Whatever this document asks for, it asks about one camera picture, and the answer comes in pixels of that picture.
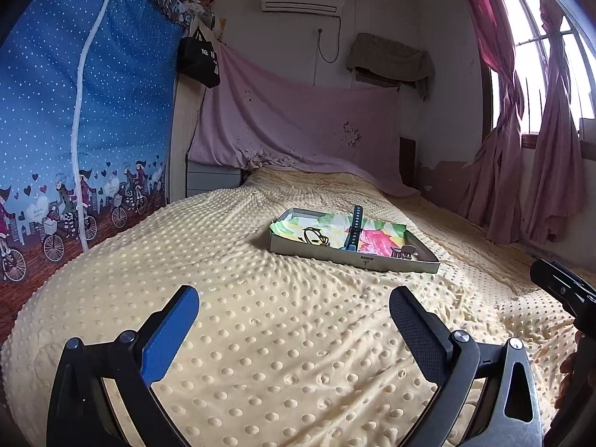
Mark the window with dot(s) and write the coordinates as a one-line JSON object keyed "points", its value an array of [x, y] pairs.
{"points": [[535, 32]]}

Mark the person's right hand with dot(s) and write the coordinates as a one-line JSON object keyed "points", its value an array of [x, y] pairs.
{"points": [[569, 372]]}

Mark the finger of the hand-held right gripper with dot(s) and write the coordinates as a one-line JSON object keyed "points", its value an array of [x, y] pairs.
{"points": [[558, 281]]}

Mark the pink hanging sheet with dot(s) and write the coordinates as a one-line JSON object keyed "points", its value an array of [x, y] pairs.
{"points": [[298, 125]]}

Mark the beige hair claw clip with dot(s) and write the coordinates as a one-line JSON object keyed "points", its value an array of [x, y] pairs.
{"points": [[404, 251]]}

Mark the dark pink curtain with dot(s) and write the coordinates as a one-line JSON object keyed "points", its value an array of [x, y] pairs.
{"points": [[498, 163]]}

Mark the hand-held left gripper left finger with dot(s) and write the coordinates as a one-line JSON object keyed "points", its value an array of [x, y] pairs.
{"points": [[170, 335]]}

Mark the light pink curtain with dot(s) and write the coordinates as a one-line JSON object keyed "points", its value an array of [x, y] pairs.
{"points": [[558, 149]]}

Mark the colourful floral paper liner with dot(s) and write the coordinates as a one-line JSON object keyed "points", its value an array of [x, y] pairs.
{"points": [[377, 237]]}

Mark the yellow dotted blanket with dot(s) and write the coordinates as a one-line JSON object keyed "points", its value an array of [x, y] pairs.
{"points": [[279, 335]]}

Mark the black tote bag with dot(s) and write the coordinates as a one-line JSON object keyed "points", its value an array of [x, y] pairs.
{"points": [[200, 63]]}

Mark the blue dotted fabric wardrobe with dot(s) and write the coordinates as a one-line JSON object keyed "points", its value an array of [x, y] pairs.
{"points": [[56, 102]]}

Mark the olive cloth on shelf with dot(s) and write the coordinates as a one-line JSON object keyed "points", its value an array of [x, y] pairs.
{"points": [[391, 56]]}

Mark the blue watch band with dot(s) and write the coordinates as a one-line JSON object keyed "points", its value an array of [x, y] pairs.
{"points": [[352, 228]]}

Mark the brown wooden board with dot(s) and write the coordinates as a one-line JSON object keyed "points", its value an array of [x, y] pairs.
{"points": [[407, 160]]}

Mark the folded bedding pile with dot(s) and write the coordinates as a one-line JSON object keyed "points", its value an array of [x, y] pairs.
{"points": [[202, 11]]}

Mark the grey metal tray box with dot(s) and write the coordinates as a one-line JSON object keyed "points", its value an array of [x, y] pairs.
{"points": [[326, 258]]}

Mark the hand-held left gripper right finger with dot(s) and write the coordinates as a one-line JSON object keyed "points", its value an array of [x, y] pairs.
{"points": [[419, 335]]}

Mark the grey bedside cabinet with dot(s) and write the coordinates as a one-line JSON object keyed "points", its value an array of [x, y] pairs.
{"points": [[212, 179]]}

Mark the light wooden headboard panel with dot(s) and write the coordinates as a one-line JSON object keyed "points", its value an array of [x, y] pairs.
{"points": [[181, 149]]}

